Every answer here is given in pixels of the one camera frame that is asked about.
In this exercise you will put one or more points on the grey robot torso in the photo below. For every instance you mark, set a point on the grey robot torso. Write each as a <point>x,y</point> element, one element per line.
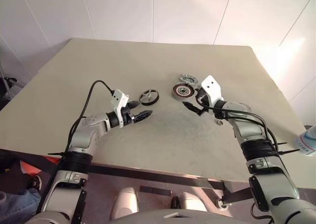
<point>158,217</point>

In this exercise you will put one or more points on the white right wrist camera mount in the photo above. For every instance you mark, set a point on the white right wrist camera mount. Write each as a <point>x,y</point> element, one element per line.
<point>211,88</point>

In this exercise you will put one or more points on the black wheel rotor part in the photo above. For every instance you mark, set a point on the black wheel rotor part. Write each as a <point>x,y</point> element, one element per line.
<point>148,97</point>

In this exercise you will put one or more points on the table caster wheel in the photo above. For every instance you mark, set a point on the table caster wheel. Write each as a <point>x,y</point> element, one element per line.
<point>222,205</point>

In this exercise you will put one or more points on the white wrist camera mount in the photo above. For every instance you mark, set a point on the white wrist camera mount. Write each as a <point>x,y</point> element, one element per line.
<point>119,97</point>
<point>211,88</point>

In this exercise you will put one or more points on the clear bottle with blue label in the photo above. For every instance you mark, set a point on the clear bottle with blue label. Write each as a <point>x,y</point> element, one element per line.
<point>306,141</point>

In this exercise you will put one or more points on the black and white shoe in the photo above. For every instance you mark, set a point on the black and white shoe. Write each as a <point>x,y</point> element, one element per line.
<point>34,183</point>

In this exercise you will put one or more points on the orange object under table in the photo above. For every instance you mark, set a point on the orange object under table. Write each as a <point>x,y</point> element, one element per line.
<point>29,168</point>

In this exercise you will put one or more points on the black metal table frame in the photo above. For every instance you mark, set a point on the black metal table frame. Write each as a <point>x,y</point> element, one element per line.
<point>148,172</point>

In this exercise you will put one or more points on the pale rounded robot foot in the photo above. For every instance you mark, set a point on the pale rounded robot foot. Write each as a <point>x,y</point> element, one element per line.
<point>193,203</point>
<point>126,201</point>

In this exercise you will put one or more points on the motor stator with copper windings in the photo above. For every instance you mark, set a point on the motor stator with copper windings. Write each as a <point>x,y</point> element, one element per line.
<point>182,92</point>

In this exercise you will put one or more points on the blue jeans leg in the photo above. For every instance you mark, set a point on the blue jeans leg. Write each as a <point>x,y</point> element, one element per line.
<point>17,206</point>

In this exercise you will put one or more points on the small silver washer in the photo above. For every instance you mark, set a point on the small silver washer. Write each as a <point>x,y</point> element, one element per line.
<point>218,122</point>

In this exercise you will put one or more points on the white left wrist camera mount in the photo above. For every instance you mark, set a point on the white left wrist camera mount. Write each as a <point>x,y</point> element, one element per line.
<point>119,97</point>

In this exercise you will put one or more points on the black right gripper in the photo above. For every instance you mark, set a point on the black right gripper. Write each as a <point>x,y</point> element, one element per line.
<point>203,103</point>

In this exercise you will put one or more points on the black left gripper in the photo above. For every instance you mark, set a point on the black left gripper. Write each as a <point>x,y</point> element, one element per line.
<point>128,116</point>

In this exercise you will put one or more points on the silver metal bracket part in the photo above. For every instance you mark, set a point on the silver metal bracket part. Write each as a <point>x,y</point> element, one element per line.
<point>187,78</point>

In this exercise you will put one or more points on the metal trolley frame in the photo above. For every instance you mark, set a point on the metal trolley frame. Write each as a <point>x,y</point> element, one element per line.
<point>10,82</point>

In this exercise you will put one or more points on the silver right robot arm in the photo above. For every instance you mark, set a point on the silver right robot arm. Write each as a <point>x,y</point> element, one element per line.
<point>247,130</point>

